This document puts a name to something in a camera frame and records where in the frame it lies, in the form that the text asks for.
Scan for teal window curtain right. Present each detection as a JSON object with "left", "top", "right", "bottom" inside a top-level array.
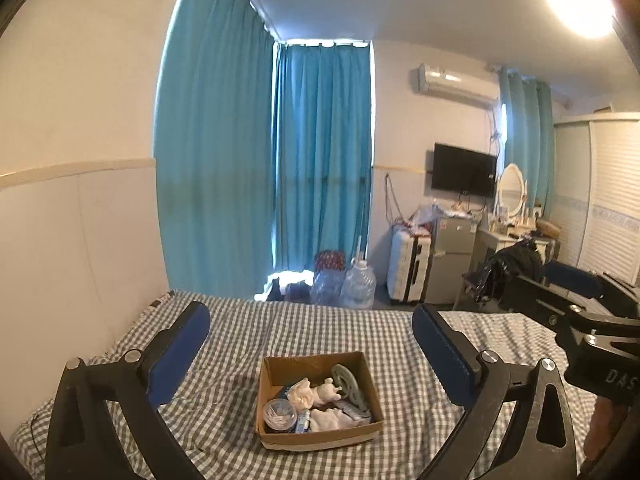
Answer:
[{"left": 498, "top": 68, "right": 554, "bottom": 212}]

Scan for clear round container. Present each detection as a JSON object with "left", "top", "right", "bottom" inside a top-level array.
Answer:
[{"left": 262, "top": 398, "right": 297, "bottom": 432}]

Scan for white suitcase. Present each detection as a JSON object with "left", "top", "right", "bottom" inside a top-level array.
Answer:
[{"left": 386, "top": 226, "right": 431, "bottom": 304}]

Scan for white dressing table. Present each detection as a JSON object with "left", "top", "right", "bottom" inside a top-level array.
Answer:
[{"left": 469, "top": 222, "right": 559, "bottom": 271}]

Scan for black clothing on chair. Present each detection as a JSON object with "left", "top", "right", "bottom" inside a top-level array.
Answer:
[{"left": 477, "top": 240, "right": 544, "bottom": 299}]

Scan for black cable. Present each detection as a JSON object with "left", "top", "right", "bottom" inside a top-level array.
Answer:
[{"left": 27, "top": 408, "right": 51, "bottom": 466}]

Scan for white oval mirror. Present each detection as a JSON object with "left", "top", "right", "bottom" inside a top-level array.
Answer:
[{"left": 497, "top": 162, "right": 527, "bottom": 220}]

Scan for teal curtain right panel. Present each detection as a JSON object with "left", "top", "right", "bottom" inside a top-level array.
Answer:
[{"left": 272, "top": 44, "right": 373, "bottom": 272}]

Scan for ceiling lamp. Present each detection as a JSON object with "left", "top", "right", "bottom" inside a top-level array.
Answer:
[{"left": 546, "top": 0, "right": 616, "bottom": 40}]

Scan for teal curtain left panel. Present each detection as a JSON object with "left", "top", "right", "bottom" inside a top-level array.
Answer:
[{"left": 153, "top": 0, "right": 274, "bottom": 299}]

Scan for teal curtain panel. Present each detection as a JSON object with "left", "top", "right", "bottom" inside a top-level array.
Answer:
[
  {"left": 153, "top": 0, "right": 274, "bottom": 299},
  {"left": 272, "top": 44, "right": 373, "bottom": 272}
]

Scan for red patterned bag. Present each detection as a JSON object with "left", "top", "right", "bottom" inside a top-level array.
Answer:
[{"left": 314, "top": 250, "right": 346, "bottom": 273}]

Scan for brown cardboard box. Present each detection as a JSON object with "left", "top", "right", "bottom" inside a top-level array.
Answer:
[{"left": 255, "top": 351, "right": 384, "bottom": 453}]

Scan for clear water jug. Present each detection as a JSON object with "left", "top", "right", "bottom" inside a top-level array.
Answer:
[
  {"left": 340, "top": 258, "right": 376, "bottom": 310},
  {"left": 310, "top": 269, "right": 346, "bottom": 307}
]

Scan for blue white tissue pack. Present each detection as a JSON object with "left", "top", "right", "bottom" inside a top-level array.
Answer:
[{"left": 294, "top": 410, "right": 311, "bottom": 434}]

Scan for white wardrobe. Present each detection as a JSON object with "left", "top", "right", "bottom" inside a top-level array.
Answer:
[{"left": 549, "top": 113, "right": 639, "bottom": 284}]

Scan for grey checked bed sheet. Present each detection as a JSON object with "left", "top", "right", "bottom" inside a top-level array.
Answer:
[{"left": 8, "top": 288, "right": 601, "bottom": 480}]

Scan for white air conditioner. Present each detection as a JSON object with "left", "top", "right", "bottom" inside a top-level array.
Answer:
[{"left": 418, "top": 64, "right": 499, "bottom": 110}]

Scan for black wall television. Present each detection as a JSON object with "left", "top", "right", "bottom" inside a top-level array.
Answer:
[{"left": 432, "top": 143, "right": 497, "bottom": 198}]

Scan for silver mini fridge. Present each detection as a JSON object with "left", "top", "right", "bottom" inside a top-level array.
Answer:
[{"left": 423, "top": 214, "right": 477, "bottom": 304}]

